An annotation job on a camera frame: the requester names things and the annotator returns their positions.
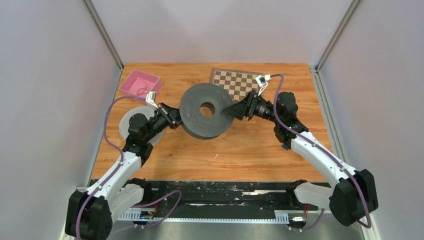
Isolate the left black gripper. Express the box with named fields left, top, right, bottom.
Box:
left=143, top=102, right=193, bottom=142

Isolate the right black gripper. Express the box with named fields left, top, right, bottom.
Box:
left=222, top=90, right=282, bottom=125

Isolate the black cable spool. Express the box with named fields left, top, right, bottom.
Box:
left=179, top=83, right=234, bottom=140

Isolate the white cable spool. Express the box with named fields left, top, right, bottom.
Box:
left=119, top=106, right=169, bottom=146

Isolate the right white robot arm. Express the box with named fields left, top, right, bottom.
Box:
left=223, top=90, right=379, bottom=228

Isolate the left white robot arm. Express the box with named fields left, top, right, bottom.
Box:
left=64, top=103, right=182, bottom=240

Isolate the wooden chessboard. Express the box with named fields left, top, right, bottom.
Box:
left=209, top=68, right=261, bottom=103

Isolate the pink plastic box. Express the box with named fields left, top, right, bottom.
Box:
left=118, top=69, right=164, bottom=98

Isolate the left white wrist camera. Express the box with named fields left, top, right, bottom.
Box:
left=145, top=91, right=159, bottom=109

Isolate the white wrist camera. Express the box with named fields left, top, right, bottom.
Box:
left=255, top=74, right=272, bottom=97
left=145, top=91, right=159, bottom=109

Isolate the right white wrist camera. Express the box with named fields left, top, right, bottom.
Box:
left=255, top=74, right=272, bottom=97

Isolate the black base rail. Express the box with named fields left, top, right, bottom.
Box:
left=128, top=178, right=318, bottom=222

